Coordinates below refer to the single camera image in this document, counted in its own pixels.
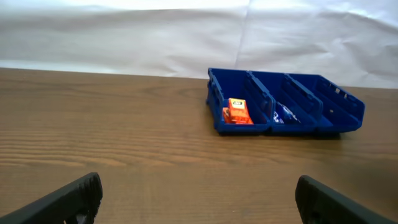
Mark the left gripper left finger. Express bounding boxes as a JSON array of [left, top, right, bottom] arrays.
[[0, 172, 104, 224]]

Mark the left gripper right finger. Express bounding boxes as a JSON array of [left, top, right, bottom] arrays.
[[294, 174, 396, 224]]

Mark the blue candy pack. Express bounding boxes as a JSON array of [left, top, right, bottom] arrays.
[[272, 101, 302, 125]]

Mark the orange candy box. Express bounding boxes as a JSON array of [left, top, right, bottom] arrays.
[[221, 107, 254, 126], [227, 98, 251, 124]]

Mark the blue tray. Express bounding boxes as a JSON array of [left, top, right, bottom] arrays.
[[205, 67, 366, 137]]

